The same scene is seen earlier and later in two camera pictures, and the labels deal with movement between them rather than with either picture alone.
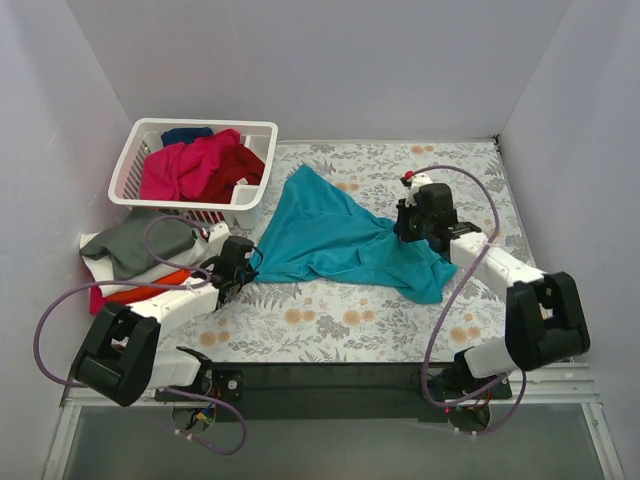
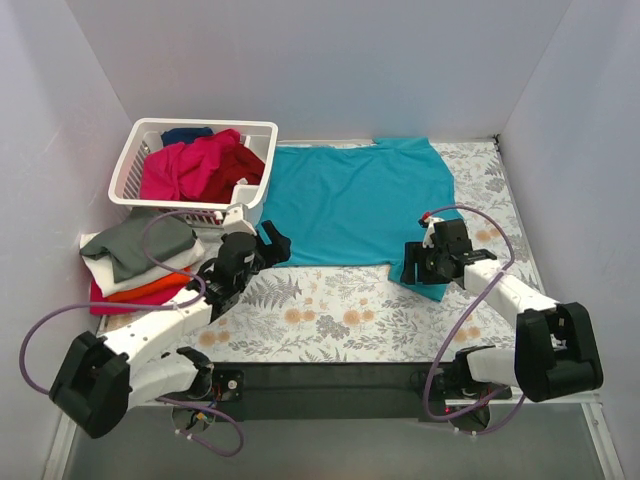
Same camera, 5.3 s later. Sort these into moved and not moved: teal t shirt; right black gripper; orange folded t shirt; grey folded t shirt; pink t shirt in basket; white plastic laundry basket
Moved: teal t shirt; right black gripper
Not moved: grey folded t shirt; white plastic laundry basket; pink t shirt in basket; orange folded t shirt
